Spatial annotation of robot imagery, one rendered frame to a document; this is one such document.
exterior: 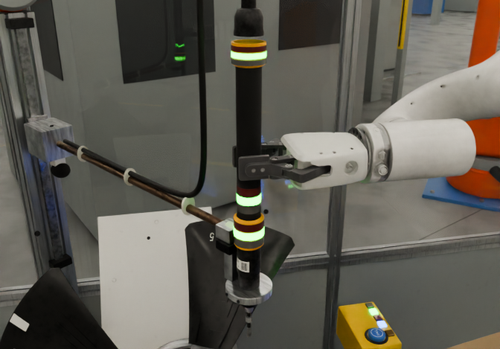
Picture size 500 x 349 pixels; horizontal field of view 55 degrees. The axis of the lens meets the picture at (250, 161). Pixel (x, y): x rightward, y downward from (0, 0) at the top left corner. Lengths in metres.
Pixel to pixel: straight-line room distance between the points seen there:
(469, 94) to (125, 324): 0.81
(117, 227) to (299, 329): 0.88
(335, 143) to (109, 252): 0.65
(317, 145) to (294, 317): 1.18
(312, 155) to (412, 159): 0.14
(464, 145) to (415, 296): 1.24
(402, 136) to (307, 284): 1.08
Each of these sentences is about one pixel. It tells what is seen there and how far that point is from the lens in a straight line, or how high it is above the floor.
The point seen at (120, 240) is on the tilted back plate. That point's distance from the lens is 1.15.
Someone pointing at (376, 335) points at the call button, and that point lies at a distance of 1.25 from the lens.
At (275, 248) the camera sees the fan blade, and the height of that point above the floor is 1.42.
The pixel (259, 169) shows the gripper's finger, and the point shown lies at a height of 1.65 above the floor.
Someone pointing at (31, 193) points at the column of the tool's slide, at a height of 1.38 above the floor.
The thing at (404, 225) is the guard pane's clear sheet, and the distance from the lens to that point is 1.73.
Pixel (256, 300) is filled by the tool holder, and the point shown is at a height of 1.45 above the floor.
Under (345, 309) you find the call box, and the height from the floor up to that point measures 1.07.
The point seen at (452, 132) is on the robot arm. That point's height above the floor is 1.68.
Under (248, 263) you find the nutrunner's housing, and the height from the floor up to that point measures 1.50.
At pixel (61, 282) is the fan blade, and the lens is 0.87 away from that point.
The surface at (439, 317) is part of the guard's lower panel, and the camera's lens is 2.03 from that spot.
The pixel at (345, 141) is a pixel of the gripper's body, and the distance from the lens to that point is 0.67.
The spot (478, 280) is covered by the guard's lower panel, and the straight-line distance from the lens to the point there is 2.02.
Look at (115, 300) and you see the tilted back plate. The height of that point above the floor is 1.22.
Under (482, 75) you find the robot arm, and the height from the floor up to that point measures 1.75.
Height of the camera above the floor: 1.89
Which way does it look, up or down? 22 degrees down
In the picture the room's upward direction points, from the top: straight up
